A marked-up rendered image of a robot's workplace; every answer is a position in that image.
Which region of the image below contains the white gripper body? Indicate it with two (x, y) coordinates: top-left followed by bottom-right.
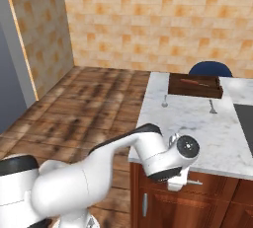
(166, 166), (191, 192)

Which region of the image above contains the brown wooden drawer front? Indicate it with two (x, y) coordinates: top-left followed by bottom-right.
(137, 167), (240, 202)

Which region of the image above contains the brown wooden tray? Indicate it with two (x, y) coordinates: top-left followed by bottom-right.
(167, 72), (224, 100)

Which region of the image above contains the hot dog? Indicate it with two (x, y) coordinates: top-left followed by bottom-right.
(179, 78), (212, 88)

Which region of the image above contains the brown wooden cupboard door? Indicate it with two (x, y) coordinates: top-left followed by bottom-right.
(130, 162), (232, 228)
(219, 178), (253, 228)

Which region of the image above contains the silver fork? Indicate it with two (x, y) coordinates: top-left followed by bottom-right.
(208, 98), (218, 114)

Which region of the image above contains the black hob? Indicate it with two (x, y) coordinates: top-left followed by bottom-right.
(232, 103), (253, 158)

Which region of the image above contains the blue chair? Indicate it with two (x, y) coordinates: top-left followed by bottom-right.
(188, 60), (234, 78)

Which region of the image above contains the grey tall cabinet side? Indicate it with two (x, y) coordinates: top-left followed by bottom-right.
(0, 0), (38, 135)

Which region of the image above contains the silver drawer handle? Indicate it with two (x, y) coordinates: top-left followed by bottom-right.
(187, 179), (204, 187)

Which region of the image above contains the silver cupboard door handle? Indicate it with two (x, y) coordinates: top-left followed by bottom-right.
(141, 192), (149, 218)

